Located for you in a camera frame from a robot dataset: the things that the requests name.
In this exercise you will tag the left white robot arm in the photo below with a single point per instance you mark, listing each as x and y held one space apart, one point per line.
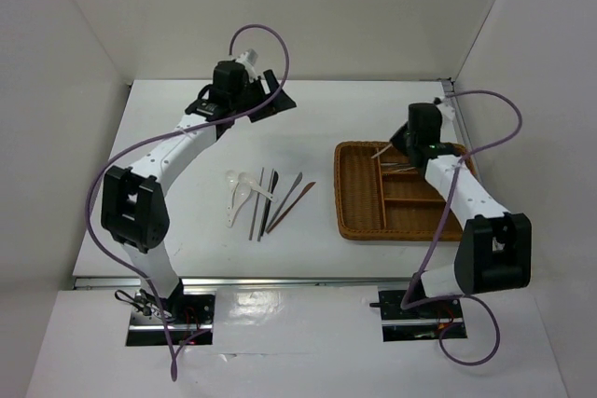
134 210

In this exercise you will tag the aluminium rail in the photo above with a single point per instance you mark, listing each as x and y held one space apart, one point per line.
88 283
448 87

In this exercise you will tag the copper table knife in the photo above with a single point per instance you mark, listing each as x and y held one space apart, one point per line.
286 212

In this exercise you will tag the aluminium rail front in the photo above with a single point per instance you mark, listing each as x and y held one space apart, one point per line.
88 283

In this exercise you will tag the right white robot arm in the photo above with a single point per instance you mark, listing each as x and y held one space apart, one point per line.
495 250

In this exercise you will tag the brown wicker cutlery tray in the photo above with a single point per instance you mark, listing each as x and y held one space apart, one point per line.
371 206

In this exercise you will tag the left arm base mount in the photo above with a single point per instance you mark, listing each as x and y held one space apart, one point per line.
195 314

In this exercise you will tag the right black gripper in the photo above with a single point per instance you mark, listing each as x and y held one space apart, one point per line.
397 139

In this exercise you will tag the aluminium rail right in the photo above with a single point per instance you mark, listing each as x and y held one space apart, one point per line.
448 87

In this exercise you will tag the grey chopstick right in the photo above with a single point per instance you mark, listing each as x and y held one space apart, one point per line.
267 203

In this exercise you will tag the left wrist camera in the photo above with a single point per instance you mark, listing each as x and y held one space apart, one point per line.
248 59

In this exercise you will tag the white ceramic spoon upper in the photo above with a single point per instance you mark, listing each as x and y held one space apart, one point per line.
246 178

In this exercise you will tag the white ceramic spoon left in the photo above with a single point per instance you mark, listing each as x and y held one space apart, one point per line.
231 180

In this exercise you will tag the silver table knife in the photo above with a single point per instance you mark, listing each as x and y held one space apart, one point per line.
290 187

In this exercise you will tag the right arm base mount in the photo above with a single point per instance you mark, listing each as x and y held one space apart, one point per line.
426 322

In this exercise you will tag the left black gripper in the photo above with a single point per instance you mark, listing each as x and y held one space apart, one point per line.
281 103

